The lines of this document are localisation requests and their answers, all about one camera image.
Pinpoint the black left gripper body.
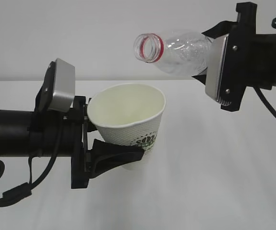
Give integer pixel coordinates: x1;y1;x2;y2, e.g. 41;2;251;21
29;61;91;189

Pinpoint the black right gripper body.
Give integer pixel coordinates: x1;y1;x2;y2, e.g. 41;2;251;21
220;2;276;112

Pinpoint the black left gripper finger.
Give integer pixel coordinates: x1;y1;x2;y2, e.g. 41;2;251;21
89;139;144;179

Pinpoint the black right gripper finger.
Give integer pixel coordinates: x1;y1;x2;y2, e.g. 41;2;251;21
202;21;238;39
193;74;206;85

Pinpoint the Nongfu Spring water bottle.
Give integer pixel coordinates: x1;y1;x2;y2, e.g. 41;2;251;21
133;30;213;77

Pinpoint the white paper cup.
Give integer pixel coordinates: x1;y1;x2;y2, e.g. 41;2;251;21
86;83;166;172

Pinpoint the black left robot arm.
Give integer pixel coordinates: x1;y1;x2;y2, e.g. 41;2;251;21
0;58;144;189

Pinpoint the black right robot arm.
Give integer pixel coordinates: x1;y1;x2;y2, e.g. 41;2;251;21
194;2;276;112

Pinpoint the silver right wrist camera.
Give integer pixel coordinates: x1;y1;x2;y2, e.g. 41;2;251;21
205;34;231;106

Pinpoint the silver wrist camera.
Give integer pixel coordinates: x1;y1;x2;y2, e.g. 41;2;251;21
48;58;75;113
205;34;231;106

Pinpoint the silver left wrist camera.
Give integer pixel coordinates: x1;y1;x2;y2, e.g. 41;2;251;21
48;58;75;113

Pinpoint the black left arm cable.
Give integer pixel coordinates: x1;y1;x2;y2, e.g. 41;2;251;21
0;124;65;207

